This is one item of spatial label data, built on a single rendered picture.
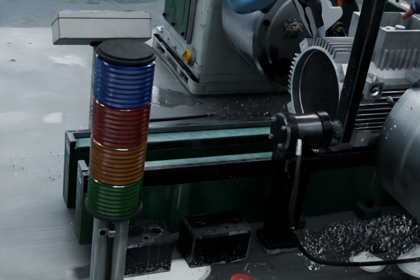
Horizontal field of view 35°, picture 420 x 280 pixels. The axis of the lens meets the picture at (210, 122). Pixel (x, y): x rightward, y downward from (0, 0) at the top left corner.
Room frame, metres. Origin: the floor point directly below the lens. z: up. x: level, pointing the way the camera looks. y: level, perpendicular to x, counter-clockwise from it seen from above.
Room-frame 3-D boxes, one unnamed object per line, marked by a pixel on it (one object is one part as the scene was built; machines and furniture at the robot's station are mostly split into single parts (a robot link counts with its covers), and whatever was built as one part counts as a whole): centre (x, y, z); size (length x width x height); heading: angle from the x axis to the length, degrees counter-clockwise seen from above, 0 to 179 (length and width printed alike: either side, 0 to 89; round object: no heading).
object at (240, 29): (1.44, -0.11, 1.04); 0.37 x 0.25 x 0.25; 25
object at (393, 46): (1.14, -0.30, 1.11); 0.12 x 0.11 x 0.07; 116
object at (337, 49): (1.12, -0.26, 1.01); 0.20 x 0.19 x 0.19; 116
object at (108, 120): (0.62, 0.09, 1.14); 0.06 x 0.06 x 0.04
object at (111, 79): (0.62, 0.09, 1.19); 0.06 x 0.06 x 0.04
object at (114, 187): (0.62, 0.09, 1.05); 0.06 x 0.06 x 0.04
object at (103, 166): (0.62, 0.09, 1.10); 0.06 x 0.06 x 0.04
